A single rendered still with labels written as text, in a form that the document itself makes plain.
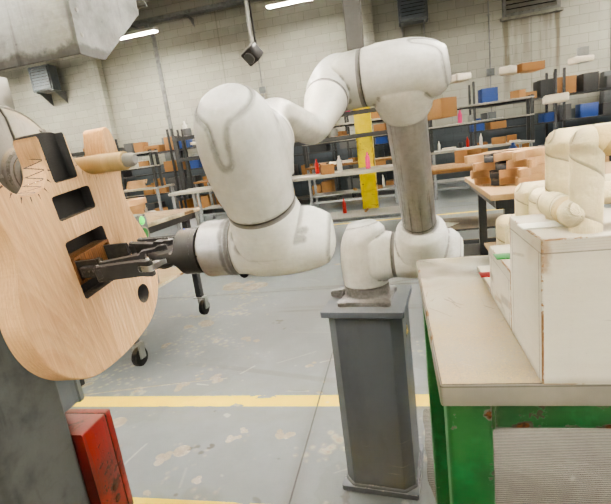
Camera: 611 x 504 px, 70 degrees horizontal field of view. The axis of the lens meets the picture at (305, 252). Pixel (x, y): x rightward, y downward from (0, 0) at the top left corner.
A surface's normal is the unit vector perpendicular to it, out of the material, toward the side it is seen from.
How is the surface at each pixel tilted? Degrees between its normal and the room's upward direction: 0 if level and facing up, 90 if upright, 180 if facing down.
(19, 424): 90
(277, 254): 113
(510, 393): 90
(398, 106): 128
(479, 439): 91
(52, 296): 88
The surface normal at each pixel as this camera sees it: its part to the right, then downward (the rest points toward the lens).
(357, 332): -0.32, 0.25
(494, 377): -0.13, -0.97
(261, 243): -0.07, 0.65
